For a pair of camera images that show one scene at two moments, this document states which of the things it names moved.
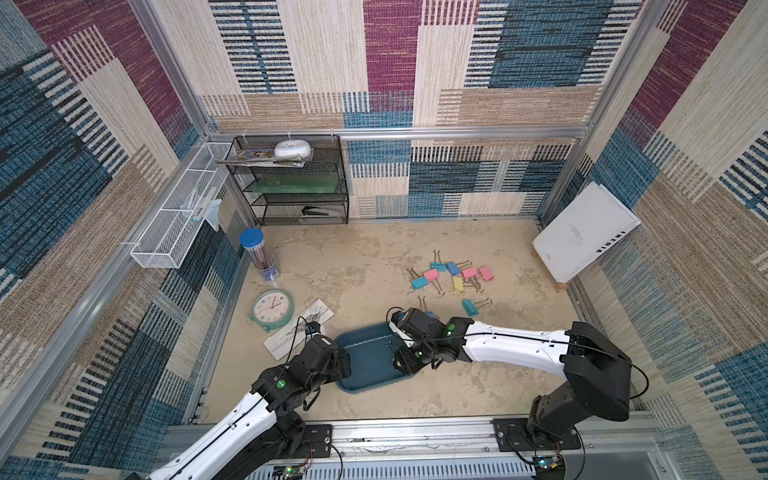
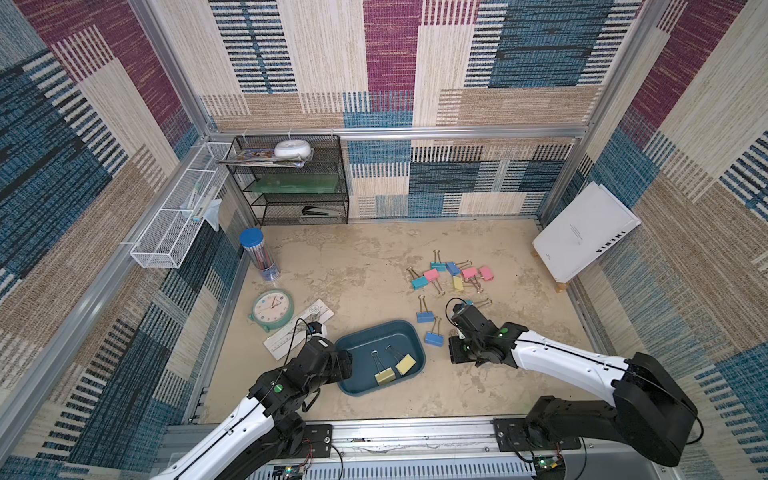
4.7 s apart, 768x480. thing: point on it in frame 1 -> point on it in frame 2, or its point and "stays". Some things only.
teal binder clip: [471, 307] stays
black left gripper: [339, 363] stays
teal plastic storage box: [371, 351] stays
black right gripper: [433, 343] -> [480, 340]
